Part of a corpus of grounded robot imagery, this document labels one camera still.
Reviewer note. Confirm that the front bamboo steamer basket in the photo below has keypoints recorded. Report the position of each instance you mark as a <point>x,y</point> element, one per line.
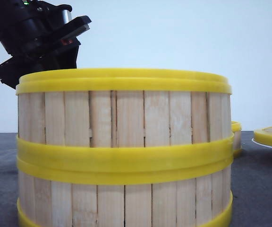
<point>202,200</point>

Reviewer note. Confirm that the white plate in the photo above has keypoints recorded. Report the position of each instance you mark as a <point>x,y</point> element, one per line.
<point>260,144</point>

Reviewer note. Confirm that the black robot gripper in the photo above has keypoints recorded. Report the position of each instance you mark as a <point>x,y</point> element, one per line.
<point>39,36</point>

